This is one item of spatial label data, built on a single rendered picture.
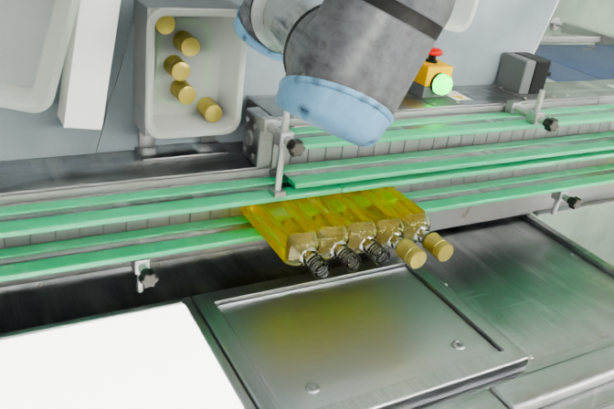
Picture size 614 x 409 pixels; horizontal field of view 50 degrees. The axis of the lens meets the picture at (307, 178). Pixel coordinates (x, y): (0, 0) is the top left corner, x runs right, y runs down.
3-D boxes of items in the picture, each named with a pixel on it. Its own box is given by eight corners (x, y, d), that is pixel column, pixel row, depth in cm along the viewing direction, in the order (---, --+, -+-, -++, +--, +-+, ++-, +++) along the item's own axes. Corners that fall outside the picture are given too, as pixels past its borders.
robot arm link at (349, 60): (327, -24, 109) (465, 38, 60) (287, 57, 113) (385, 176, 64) (263, -59, 105) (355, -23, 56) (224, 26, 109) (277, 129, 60)
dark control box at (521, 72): (493, 83, 158) (518, 95, 152) (501, 51, 155) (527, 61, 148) (517, 82, 162) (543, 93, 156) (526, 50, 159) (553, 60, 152)
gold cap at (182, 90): (170, 78, 116) (178, 86, 113) (189, 78, 118) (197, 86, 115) (169, 97, 118) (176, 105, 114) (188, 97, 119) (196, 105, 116)
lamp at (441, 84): (428, 93, 139) (436, 98, 137) (431, 72, 138) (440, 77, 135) (444, 92, 142) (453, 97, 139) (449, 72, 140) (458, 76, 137)
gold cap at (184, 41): (173, 30, 113) (181, 36, 109) (193, 30, 114) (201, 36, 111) (172, 50, 114) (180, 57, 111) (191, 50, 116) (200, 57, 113)
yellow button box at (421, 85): (401, 88, 145) (422, 99, 139) (407, 55, 142) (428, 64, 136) (426, 87, 148) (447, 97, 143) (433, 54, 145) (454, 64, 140)
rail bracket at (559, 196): (523, 201, 163) (565, 226, 152) (530, 175, 160) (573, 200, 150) (534, 199, 165) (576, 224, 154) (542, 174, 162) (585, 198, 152)
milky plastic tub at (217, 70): (132, 122, 118) (145, 141, 111) (133, -4, 109) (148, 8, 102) (222, 117, 126) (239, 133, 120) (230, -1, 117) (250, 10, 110)
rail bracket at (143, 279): (116, 267, 115) (136, 312, 105) (116, 234, 112) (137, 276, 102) (139, 264, 117) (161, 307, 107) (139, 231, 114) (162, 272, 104)
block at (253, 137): (238, 153, 124) (253, 169, 119) (242, 107, 121) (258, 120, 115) (255, 152, 126) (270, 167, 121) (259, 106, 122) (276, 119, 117)
